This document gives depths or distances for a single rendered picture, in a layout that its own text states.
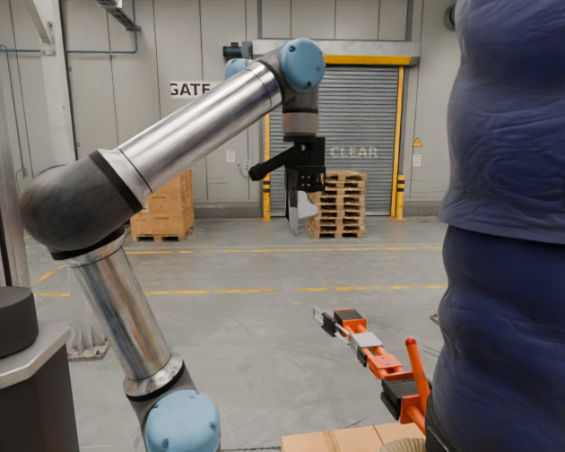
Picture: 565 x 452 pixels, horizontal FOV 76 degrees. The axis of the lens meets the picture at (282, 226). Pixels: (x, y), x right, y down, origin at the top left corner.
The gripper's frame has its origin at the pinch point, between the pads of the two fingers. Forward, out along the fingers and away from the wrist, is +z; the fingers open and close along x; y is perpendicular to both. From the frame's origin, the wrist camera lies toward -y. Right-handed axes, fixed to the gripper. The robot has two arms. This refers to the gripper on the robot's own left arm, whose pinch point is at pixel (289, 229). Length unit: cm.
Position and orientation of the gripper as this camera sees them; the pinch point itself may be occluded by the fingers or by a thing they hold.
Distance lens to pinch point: 80.3
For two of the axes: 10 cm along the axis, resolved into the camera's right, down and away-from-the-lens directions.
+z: 0.0, 9.8, 2.0
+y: 10.0, -0.1, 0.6
